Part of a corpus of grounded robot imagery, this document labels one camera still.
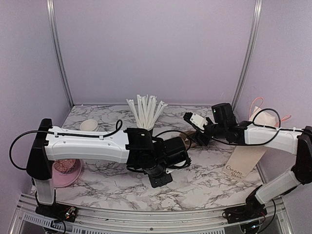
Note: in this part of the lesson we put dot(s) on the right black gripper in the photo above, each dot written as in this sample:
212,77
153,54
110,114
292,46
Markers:
201,139

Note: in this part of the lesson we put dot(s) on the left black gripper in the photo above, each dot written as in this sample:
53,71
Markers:
157,183

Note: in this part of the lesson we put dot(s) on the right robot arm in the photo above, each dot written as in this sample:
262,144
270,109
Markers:
226,130

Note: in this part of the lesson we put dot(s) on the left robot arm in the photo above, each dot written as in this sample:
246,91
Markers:
134,147

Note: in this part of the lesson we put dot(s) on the brown cardboard cup carrier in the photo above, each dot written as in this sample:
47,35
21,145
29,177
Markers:
188,139

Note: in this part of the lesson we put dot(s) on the black cup holding straws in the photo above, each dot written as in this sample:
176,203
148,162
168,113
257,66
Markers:
151,131

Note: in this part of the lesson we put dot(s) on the kraft paper bag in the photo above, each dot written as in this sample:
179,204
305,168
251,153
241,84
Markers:
244,159

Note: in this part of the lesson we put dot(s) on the bundle of white wrapped straws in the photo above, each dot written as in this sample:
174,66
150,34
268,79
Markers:
147,110

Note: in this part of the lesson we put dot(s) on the stack of white paper cups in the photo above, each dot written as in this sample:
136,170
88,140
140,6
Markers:
89,125

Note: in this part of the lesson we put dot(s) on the red patterned bowl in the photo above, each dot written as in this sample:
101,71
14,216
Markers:
64,165

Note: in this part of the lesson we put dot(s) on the pink plate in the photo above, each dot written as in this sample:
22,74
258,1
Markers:
61,180

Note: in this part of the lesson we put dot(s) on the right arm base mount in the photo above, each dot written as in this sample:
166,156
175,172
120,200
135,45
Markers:
251,210

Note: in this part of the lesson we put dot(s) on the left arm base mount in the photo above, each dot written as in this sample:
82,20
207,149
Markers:
58,211

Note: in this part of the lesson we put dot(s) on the right aluminium frame post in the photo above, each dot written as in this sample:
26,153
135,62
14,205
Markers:
249,52

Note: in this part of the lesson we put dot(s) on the aluminium frame post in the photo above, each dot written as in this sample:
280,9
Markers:
249,52
57,49

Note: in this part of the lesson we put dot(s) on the front aluminium rail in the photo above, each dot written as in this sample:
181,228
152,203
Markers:
105,221

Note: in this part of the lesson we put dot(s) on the left aluminium frame post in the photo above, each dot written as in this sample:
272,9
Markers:
57,49

